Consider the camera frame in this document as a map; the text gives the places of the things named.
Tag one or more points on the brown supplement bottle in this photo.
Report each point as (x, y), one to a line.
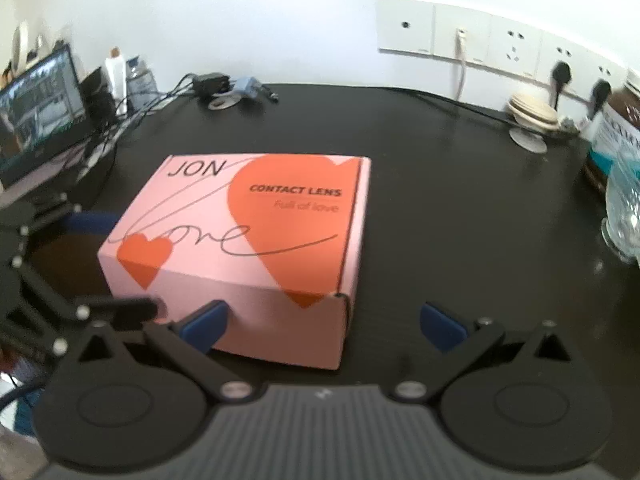
(615, 135)

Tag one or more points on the beige round suction holder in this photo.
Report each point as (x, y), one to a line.
(532, 112)

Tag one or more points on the clear bottle blue label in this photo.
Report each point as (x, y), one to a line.
(141, 82)

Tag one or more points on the pink cardboard box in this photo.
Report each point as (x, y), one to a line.
(250, 270)

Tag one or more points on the grey fuzzy cloth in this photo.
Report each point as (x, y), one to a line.
(17, 455)

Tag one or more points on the black power adapter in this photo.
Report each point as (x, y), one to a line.
(210, 86)

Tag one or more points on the grey-blue plug adapter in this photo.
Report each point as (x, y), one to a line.
(247, 87)

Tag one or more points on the black wall plug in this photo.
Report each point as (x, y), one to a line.
(600, 95)
(560, 75)

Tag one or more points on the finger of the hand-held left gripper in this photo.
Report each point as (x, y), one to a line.
(125, 307)
(95, 223)

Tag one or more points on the clear glass cup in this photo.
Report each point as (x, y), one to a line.
(625, 210)

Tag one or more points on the white tube brown cap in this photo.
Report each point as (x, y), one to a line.
(116, 80)

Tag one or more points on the small black speaker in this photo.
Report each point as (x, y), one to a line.
(97, 97)

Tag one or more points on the tape roll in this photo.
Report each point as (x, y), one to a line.
(21, 47)

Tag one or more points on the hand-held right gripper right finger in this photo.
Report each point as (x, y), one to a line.
(442, 327)

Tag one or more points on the black monitor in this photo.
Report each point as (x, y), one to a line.
(40, 115)

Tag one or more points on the black wooden desktop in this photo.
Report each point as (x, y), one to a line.
(450, 210)

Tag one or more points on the white wall socket panel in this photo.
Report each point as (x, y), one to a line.
(490, 35)

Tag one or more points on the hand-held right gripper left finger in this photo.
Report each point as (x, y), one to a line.
(205, 325)

